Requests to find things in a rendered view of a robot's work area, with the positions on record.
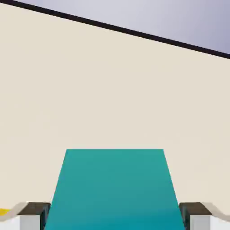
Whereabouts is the small teal cube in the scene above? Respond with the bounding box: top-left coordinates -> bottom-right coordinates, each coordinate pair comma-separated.
44,149 -> 186,230

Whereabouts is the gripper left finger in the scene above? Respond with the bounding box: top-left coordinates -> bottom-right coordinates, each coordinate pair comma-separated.
0,202 -> 51,230

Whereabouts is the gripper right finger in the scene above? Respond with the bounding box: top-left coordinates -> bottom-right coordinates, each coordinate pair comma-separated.
178,202 -> 230,230

